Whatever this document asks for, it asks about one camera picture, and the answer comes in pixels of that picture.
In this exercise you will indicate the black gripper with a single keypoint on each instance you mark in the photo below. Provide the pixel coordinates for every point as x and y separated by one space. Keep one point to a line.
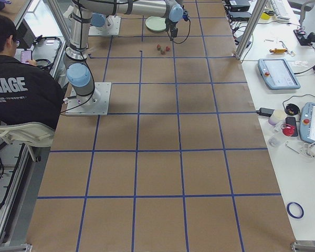
172 27

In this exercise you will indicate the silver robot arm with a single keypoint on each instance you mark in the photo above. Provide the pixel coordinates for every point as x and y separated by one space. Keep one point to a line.
101 20
78 72

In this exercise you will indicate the pale green plate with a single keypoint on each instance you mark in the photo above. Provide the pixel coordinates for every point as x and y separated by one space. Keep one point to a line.
155 24

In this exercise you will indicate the gold metal tool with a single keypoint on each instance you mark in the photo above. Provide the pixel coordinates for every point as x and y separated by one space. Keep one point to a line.
278 51

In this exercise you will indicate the grey teach pendant far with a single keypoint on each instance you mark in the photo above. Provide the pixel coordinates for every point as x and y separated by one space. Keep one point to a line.
277 74

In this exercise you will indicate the grey teach pendant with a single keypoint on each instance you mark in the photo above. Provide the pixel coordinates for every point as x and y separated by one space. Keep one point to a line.
307 123
277 74

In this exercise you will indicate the black power adapter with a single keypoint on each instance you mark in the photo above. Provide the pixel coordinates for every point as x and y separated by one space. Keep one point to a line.
265 112

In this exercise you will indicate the white paper cup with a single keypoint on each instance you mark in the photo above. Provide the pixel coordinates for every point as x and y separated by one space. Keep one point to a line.
276 117

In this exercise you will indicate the black smartphone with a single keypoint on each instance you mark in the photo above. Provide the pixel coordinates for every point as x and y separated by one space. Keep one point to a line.
25 56

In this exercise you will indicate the red round object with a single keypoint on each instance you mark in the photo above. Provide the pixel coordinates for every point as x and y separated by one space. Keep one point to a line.
288 130

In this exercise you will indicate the person in black shirt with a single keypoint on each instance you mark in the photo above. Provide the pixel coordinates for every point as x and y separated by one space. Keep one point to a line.
27 93

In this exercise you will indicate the grey teach pendant near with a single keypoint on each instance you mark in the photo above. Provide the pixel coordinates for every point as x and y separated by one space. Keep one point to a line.
307 123

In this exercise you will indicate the white office chair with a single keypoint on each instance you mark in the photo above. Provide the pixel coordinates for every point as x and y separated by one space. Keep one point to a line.
33 134

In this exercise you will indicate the blue tape roll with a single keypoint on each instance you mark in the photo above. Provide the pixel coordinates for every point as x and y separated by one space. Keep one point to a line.
295 210

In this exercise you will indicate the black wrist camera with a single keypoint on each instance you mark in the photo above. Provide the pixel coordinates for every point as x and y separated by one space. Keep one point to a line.
185 15

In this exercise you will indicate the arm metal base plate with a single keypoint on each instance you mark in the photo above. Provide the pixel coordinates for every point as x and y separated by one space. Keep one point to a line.
95 104
110 31

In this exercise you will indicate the aluminium frame post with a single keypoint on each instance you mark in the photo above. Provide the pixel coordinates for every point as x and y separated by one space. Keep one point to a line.
252 23

